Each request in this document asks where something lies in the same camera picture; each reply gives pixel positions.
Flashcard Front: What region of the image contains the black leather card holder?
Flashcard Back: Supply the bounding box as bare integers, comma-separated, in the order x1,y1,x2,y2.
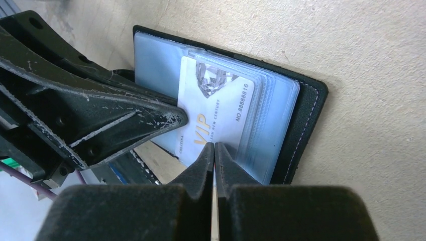
133,25,329,184

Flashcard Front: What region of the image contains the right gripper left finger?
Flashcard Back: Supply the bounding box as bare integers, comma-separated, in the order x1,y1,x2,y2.
36,143,215,240

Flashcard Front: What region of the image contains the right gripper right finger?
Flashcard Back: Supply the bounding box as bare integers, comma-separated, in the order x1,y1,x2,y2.
215,143,379,240

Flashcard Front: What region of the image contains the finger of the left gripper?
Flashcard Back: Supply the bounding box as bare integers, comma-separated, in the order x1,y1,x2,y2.
1,58,188,189
1,11,177,106

